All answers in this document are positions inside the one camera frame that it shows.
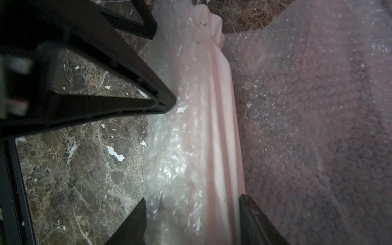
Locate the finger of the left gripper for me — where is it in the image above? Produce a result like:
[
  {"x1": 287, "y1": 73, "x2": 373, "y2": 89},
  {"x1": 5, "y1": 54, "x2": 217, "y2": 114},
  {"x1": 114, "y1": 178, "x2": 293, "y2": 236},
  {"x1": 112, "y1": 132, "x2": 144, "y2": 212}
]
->
[
  {"x1": 93, "y1": 1, "x2": 157, "y2": 40},
  {"x1": 1, "y1": 1, "x2": 176, "y2": 139}
]

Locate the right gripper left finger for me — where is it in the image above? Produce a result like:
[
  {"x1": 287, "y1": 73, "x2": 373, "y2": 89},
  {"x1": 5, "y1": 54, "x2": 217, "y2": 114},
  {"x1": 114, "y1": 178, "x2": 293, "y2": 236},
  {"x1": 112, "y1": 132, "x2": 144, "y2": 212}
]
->
[{"x1": 105, "y1": 198, "x2": 147, "y2": 245}]

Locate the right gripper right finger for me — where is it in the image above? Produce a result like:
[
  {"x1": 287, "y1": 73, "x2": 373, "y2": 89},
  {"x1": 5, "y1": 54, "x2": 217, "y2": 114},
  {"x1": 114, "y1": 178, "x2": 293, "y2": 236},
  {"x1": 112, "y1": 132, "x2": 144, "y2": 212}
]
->
[{"x1": 239, "y1": 194, "x2": 290, "y2": 245}]

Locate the large white ribbed vase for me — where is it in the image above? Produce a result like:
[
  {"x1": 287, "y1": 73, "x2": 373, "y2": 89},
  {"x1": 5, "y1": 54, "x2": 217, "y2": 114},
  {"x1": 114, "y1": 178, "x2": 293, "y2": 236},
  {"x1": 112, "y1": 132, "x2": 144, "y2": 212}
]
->
[{"x1": 181, "y1": 5, "x2": 245, "y2": 245}]

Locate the black front mounting rail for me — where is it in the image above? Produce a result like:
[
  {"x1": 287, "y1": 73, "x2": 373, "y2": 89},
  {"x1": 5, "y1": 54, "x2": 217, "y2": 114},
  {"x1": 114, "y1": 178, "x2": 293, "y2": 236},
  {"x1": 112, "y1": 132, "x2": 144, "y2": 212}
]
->
[{"x1": 1, "y1": 139, "x2": 37, "y2": 245}]

